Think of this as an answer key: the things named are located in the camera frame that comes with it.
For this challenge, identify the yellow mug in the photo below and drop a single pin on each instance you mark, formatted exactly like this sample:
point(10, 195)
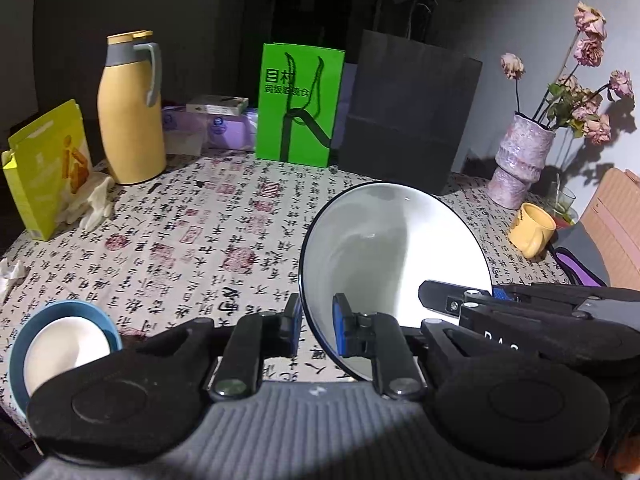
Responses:
point(532, 230)

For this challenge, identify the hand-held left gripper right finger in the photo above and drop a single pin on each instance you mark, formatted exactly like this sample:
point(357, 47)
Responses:
point(341, 325)

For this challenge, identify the bunch of dried roses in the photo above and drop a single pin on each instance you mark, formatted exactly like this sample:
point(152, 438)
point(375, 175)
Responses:
point(587, 50)

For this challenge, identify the black paper bag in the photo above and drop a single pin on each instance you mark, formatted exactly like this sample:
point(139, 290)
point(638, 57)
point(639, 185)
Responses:
point(405, 120)

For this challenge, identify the calligraphy print tablecloth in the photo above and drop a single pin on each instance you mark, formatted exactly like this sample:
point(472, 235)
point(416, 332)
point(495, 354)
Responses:
point(200, 240)

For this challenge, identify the yellow snack box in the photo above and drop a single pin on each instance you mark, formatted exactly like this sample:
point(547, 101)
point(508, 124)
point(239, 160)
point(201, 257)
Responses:
point(40, 170)

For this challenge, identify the white rubber glove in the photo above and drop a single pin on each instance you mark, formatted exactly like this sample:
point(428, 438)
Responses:
point(90, 200)

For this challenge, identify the yellow thermos jug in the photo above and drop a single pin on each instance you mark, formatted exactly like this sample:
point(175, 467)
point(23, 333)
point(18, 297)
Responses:
point(130, 125)

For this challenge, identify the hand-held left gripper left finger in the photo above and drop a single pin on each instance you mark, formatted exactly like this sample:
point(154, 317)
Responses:
point(297, 322)

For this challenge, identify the grey and purple pouch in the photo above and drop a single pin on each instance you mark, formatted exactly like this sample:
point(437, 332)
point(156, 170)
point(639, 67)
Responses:
point(580, 255)

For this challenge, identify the pink ceramic vase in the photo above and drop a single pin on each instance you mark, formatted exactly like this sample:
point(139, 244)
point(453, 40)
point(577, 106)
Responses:
point(520, 160)

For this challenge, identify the green paper bag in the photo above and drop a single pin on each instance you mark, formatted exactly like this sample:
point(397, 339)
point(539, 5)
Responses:
point(300, 125)

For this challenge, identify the crumpled white tissue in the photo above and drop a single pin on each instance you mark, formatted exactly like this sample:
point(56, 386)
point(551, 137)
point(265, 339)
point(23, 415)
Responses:
point(12, 280)

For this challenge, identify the pink hard case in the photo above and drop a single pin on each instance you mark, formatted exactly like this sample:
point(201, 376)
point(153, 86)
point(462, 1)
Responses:
point(615, 220)

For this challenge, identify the small white carton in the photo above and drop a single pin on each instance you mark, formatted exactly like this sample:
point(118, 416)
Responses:
point(217, 105)

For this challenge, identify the clear drinking glass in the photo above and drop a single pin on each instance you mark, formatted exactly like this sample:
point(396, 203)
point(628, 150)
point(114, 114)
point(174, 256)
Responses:
point(565, 200)

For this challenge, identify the white bowl with dark rim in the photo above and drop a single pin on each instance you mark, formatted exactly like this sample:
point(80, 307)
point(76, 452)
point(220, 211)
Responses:
point(390, 250)

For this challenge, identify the blue bowl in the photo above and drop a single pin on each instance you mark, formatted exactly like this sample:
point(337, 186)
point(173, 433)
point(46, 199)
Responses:
point(17, 360)

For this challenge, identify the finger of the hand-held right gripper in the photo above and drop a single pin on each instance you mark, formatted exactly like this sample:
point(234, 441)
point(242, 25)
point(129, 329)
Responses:
point(540, 292)
point(450, 300)

